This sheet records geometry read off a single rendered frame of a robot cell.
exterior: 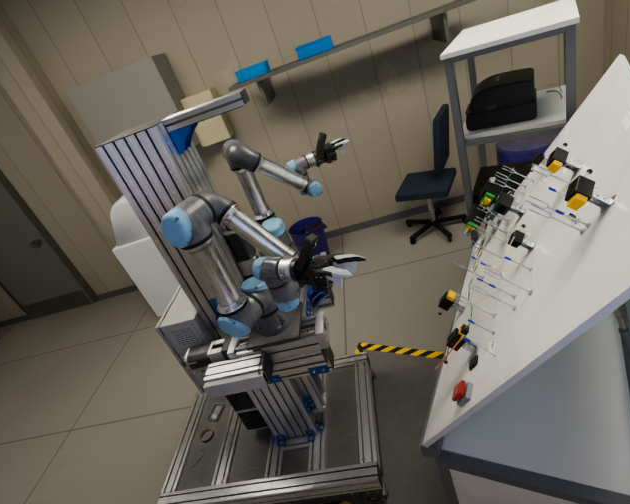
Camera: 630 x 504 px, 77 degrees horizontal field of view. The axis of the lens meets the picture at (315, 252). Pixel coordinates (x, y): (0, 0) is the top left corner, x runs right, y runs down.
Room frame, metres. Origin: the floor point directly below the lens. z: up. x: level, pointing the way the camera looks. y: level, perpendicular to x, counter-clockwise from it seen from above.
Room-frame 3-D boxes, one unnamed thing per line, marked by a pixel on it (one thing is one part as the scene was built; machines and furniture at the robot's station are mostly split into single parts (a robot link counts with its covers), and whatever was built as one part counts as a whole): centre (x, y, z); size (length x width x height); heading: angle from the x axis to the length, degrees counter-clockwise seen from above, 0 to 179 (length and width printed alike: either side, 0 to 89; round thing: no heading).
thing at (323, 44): (3.61, -0.62, 1.97); 0.30 x 0.21 x 0.10; 77
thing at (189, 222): (1.24, 0.35, 1.54); 0.15 x 0.12 x 0.55; 141
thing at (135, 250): (3.95, 1.49, 0.68); 0.67 x 0.59 x 1.37; 77
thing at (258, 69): (3.74, -0.07, 1.96); 0.28 x 0.19 x 0.09; 77
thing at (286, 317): (1.34, 0.27, 1.21); 0.15 x 0.15 x 0.10
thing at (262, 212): (1.96, 0.18, 1.54); 0.15 x 0.12 x 0.55; 13
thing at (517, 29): (1.87, -1.20, 0.93); 0.61 x 0.50 x 1.85; 143
